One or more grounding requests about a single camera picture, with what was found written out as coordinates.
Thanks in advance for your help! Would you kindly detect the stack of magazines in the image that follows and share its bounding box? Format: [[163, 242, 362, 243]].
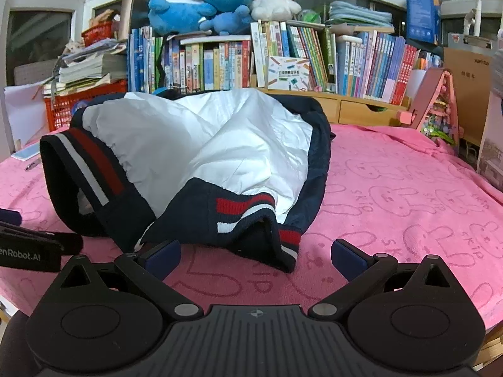
[[43, 39, 128, 95]]

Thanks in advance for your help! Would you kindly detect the small red basket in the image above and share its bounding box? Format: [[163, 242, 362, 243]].
[[81, 21, 114, 48]]

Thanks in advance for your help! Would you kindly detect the wooden drawer organizer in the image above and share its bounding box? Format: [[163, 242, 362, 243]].
[[251, 86, 411, 126]]

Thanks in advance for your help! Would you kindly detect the navy and white jacket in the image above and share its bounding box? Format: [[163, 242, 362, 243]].
[[39, 88, 336, 273]]

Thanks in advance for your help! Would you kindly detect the white paper sheet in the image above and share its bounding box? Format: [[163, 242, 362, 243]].
[[4, 82, 50, 154]]

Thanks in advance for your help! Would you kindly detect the stack of pale blue folders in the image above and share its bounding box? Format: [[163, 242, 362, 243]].
[[328, 1, 394, 28]]

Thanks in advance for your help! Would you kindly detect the colourful printed white box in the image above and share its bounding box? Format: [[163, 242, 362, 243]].
[[266, 56, 311, 91]]

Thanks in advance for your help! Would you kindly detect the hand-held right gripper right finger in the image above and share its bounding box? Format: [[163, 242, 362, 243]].
[[308, 239, 458, 321]]

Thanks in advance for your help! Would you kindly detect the white plastic pipe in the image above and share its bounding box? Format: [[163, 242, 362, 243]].
[[464, 0, 490, 36]]

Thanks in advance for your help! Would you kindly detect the beige flat box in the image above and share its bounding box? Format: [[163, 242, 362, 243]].
[[120, 0, 136, 42]]

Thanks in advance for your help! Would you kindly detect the blue white-bellied plush toy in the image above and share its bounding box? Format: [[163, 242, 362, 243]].
[[147, 0, 217, 36]]

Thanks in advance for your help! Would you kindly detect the row of pastel books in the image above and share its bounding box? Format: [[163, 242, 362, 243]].
[[338, 31, 443, 106]]

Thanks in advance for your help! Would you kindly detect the light blue notebook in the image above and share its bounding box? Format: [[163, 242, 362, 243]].
[[11, 143, 42, 161]]

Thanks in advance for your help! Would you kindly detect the large red plastic crate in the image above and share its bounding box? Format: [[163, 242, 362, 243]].
[[43, 80, 128, 132]]

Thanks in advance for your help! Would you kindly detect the pink bunny print blanket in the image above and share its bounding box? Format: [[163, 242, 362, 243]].
[[0, 122, 503, 331]]

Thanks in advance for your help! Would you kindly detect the row of tall children's books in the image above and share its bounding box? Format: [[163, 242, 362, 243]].
[[128, 27, 252, 93]]

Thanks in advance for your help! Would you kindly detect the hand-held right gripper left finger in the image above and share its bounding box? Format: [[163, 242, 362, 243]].
[[53, 239, 204, 321]]

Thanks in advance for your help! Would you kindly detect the row of thin colourful books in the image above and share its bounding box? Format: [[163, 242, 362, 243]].
[[251, 21, 339, 93]]

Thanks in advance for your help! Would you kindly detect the pink toy house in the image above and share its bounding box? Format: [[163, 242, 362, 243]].
[[399, 67, 460, 146]]

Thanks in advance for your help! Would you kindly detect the blue carton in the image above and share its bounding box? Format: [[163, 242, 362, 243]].
[[405, 0, 441, 45]]

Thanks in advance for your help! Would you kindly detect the printed photo card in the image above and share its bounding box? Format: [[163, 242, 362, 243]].
[[476, 90, 503, 193]]

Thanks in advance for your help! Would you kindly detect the brown cardboard box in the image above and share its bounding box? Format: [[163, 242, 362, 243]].
[[443, 47, 503, 150]]

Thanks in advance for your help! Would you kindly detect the white framed window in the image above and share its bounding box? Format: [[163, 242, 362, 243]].
[[0, 0, 95, 87]]

